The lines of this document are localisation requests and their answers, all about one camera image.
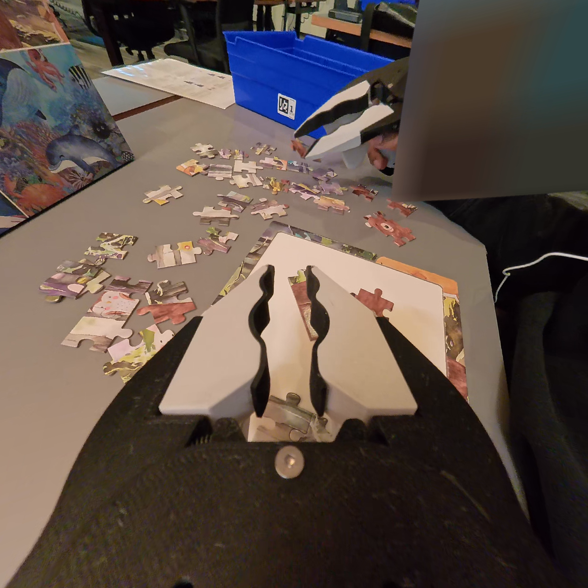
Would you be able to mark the person in black jacket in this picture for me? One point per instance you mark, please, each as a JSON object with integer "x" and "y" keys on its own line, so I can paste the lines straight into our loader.
{"x": 528, "y": 239}

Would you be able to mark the illustrated puzzle box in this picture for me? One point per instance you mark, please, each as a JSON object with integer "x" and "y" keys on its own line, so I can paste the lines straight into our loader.
{"x": 55, "y": 128}

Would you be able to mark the joined bear face puzzle pieces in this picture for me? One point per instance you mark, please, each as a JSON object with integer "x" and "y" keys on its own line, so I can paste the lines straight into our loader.
{"x": 376, "y": 223}

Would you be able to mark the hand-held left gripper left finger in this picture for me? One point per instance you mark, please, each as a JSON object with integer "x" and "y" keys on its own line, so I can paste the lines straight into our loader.
{"x": 216, "y": 367}

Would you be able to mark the printed frame puzzle tray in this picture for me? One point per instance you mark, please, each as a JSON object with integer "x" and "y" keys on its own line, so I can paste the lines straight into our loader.
{"x": 413, "y": 330}

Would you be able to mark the blue plastic bin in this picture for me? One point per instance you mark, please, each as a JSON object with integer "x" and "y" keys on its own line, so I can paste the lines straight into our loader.
{"x": 275, "y": 69}

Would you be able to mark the small reddish puzzle piece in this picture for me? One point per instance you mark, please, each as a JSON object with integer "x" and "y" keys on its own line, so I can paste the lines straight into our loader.
{"x": 298, "y": 149}

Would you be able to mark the assembled grey puzzle section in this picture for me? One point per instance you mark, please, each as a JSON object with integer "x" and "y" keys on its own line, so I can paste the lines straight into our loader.
{"x": 289, "y": 413}

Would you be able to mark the person's right hand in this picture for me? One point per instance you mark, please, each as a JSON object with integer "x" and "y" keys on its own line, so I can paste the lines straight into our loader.
{"x": 383, "y": 149}

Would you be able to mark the printed paper sheet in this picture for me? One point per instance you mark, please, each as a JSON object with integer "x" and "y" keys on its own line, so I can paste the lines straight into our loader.
{"x": 174, "y": 80}

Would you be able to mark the brown and purple puzzle piece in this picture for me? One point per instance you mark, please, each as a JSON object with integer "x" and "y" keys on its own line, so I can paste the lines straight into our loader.
{"x": 402, "y": 207}

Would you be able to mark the scattered loose puzzle pieces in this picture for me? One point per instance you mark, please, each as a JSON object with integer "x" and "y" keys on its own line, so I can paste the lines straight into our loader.
{"x": 174, "y": 255}

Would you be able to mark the brown and dark puzzle piece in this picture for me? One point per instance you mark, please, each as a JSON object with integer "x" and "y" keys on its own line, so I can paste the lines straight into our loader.
{"x": 403, "y": 236}

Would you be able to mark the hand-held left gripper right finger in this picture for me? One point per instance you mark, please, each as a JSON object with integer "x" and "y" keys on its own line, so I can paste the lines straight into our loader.
{"x": 363, "y": 367}

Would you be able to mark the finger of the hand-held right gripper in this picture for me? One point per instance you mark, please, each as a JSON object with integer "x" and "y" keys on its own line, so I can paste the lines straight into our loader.
{"x": 340, "y": 138}
{"x": 335, "y": 108}

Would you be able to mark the plain brown puzzle piece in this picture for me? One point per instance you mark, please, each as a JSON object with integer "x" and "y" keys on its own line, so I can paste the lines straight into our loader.
{"x": 372, "y": 301}
{"x": 307, "y": 321}

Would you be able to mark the wooden background table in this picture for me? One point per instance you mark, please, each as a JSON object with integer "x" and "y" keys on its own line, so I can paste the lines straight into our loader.
{"x": 358, "y": 30}

